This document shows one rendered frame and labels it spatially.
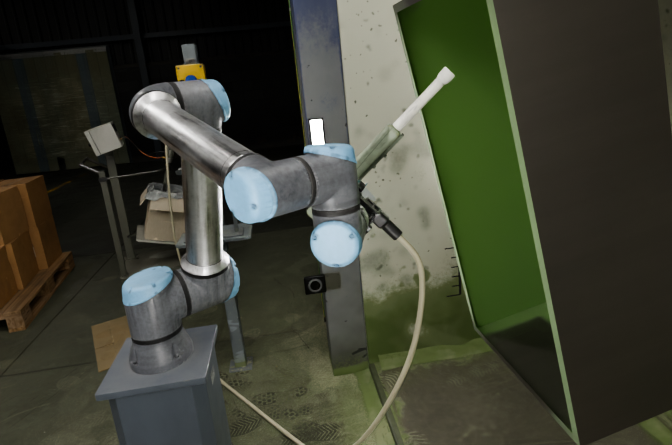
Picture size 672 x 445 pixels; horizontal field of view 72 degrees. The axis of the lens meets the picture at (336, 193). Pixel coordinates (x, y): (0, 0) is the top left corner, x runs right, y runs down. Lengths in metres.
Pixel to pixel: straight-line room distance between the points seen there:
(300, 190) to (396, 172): 1.40
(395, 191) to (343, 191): 1.35
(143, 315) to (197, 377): 0.24
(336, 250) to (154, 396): 0.88
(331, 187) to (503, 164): 1.03
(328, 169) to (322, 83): 1.26
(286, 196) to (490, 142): 1.08
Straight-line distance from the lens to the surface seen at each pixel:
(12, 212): 4.21
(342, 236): 0.81
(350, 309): 2.30
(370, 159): 1.11
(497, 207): 1.76
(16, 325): 3.85
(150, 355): 1.54
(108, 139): 3.79
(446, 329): 2.49
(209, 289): 1.52
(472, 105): 1.65
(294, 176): 0.74
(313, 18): 2.04
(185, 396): 1.53
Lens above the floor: 1.43
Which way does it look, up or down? 14 degrees down
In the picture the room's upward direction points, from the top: 6 degrees counter-clockwise
